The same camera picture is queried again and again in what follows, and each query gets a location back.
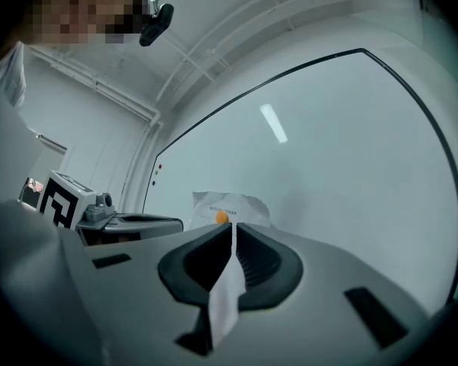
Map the black head-worn camera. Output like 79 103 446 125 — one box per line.
138 0 175 47

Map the person's white shirt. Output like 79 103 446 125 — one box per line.
0 40 27 108

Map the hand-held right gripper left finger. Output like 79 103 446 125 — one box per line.
60 222 234 366

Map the black-framed whiteboard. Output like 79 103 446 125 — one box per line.
142 47 458 316

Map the white ceiling pipe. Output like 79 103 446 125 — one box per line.
26 46 163 129
155 0 354 104

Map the white sheet of paper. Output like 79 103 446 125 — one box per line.
192 191 271 348

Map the person's head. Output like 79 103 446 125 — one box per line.
21 0 150 46

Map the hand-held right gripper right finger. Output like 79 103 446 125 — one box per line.
212 221 433 366

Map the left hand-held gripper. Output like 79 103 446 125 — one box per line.
37 169 185 247

